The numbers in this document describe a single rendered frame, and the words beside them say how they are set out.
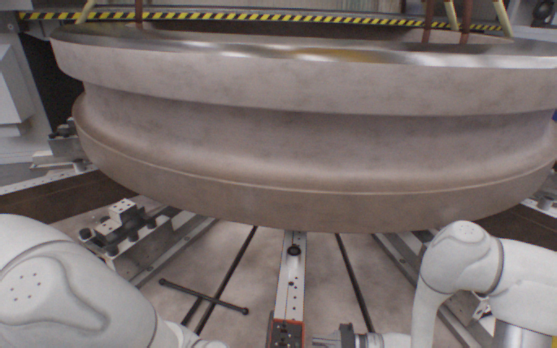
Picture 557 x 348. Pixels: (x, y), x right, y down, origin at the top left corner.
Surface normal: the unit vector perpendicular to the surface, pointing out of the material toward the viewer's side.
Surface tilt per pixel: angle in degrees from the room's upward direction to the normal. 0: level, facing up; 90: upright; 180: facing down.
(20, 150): 90
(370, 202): 90
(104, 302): 70
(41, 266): 27
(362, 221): 90
